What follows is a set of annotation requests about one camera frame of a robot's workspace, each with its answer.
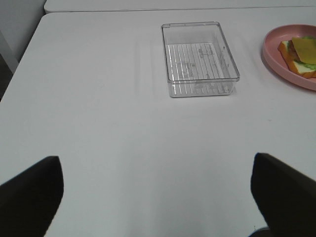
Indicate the bacon strip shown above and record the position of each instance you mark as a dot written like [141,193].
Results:
[292,52]

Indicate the pink round plate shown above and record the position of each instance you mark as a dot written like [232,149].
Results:
[274,58]

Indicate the green lettuce leaf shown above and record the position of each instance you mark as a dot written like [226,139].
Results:
[308,65]

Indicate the left clear plastic tray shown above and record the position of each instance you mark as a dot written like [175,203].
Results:
[198,60]

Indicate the yellow cheese slice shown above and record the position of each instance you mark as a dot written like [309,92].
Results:
[304,50]

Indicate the bread slice with brown crust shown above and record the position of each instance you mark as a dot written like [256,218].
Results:
[298,67]

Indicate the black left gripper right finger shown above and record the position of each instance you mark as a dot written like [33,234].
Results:
[285,197]

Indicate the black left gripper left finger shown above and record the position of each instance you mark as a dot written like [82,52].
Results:
[30,200]

